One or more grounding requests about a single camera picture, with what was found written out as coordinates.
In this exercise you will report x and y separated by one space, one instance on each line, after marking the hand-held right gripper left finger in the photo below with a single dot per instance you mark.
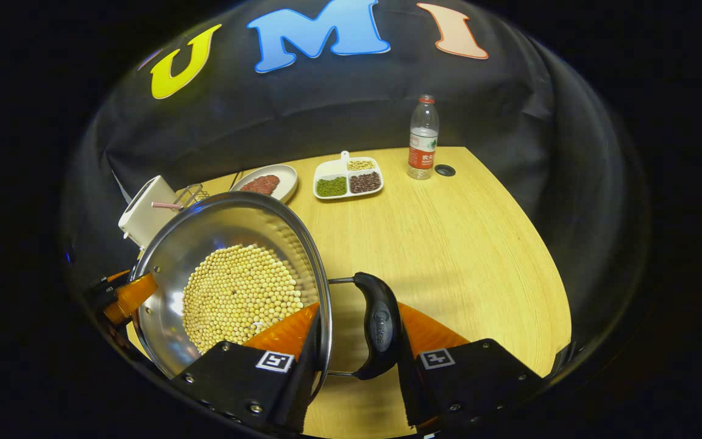
302 378

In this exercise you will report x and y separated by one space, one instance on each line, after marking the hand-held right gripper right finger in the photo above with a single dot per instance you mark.
409 378

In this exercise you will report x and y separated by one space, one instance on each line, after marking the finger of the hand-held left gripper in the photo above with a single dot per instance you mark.
131 296

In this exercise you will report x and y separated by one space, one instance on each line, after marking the white toaster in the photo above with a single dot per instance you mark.
144 216

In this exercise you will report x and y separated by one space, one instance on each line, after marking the pile of yellow soybeans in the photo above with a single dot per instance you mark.
235 292

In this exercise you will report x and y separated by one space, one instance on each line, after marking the clear glass cup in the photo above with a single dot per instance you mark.
192 195

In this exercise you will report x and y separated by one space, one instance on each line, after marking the brown meat piece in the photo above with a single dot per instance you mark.
252 185
269 181

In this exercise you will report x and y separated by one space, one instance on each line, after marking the pile of green beans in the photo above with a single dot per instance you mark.
331 186

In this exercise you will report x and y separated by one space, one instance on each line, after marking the white round plate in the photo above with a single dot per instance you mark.
287 177

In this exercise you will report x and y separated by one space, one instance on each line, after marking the pile of dark red beans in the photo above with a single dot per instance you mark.
365 182

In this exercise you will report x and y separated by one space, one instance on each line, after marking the black table grommet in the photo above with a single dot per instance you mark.
445 170

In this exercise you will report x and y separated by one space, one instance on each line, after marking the white divided dish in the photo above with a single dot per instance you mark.
334 167

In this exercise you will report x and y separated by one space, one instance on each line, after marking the small pile of pale beans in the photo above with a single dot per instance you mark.
361 164

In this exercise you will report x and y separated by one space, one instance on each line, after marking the clear bottle with red label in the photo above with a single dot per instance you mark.
423 137

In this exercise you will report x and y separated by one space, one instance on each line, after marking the black backdrop cloth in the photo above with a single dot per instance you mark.
326 103

